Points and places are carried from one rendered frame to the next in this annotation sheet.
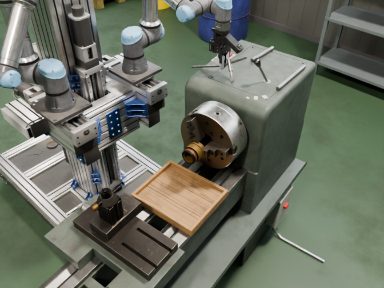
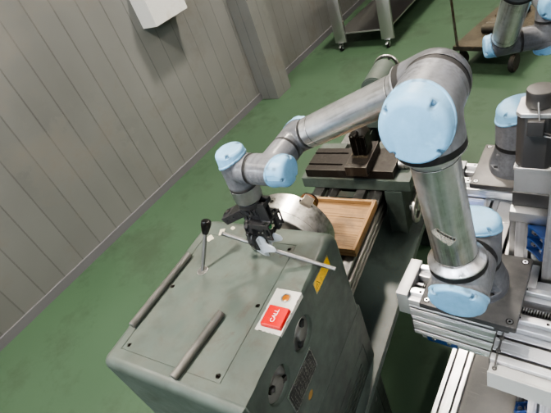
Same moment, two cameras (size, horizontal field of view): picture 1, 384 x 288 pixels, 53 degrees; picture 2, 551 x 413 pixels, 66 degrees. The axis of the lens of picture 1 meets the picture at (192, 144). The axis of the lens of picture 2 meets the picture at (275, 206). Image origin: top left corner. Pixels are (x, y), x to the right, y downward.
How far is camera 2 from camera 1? 2.68 m
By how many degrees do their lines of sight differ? 103
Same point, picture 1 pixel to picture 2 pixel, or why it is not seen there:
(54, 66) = (508, 104)
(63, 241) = not seen: hidden behind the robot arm
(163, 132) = not seen: outside the picture
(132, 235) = (343, 160)
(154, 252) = (320, 158)
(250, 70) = (227, 289)
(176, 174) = (341, 242)
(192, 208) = not seen: hidden behind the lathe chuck
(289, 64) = (154, 332)
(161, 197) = (345, 214)
